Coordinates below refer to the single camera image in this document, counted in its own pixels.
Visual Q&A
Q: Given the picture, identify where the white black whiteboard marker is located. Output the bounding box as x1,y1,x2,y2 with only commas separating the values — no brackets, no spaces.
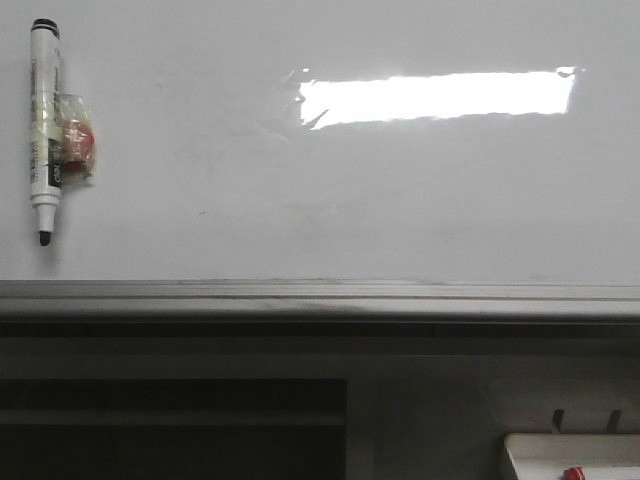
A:
29,18,96,247

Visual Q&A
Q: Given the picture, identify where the dark cabinet below whiteboard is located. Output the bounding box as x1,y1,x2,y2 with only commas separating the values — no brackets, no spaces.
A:
1,379,347,479

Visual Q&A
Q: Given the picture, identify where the white plastic tray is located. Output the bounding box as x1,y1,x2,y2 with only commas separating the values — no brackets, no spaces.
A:
501,433,639,479

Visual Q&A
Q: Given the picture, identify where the small red object in tray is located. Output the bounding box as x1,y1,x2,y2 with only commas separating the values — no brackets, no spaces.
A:
562,466,586,480

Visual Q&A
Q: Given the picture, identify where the white whiteboard with metal frame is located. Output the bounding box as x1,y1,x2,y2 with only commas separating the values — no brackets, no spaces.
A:
1,1,639,317

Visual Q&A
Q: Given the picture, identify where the left black wall hook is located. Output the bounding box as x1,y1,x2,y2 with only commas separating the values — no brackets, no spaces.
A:
551,409,565,434

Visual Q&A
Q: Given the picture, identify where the black wall hook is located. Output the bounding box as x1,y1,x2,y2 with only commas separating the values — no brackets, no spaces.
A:
551,409,565,434
606,409,622,434

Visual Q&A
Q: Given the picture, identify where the right black wall hook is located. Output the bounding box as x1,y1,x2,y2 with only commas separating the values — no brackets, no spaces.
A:
606,409,622,434

